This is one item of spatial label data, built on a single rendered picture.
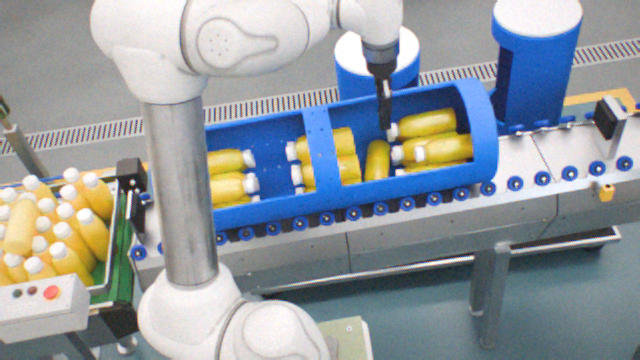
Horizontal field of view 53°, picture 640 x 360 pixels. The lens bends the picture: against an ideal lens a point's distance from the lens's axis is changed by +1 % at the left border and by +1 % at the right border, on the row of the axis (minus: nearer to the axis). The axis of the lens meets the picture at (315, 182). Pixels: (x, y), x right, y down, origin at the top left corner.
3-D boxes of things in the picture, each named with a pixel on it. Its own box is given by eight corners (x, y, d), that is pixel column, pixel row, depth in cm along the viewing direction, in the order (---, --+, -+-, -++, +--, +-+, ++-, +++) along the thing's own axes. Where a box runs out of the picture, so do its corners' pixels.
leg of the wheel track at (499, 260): (497, 347, 247) (513, 251, 201) (482, 350, 247) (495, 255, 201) (492, 334, 251) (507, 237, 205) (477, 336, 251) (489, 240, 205)
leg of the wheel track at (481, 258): (485, 315, 257) (498, 217, 211) (471, 318, 257) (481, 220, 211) (481, 303, 261) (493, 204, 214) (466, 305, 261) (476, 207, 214)
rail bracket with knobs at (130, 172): (148, 199, 198) (137, 177, 191) (125, 203, 198) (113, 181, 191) (149, 176, 205) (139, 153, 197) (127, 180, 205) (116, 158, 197)
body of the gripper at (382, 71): (400, 62, 148) (401, 93, 155) (393, 41, 154) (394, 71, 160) (368, 68, 148) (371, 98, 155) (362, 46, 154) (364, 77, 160)
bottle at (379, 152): (363, 148, 186) (358, 190, 176) (376, 135, 182) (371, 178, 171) (382, 158, 188) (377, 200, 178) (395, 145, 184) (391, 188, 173)
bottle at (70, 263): (90, 296, 176) (65, 262, 164) (68, 295, 178) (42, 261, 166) (99, 276, 181) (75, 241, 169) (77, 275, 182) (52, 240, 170)
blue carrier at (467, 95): (493, 201, 175) (505, 129, 153) (178, 259, 176) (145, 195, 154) (464, 128, 194) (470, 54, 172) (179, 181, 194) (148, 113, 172)
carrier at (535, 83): (518, 153, 292) (463, 176, 287) (546, -20, 228) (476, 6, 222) (559, 195, 274) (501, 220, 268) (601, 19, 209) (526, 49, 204)
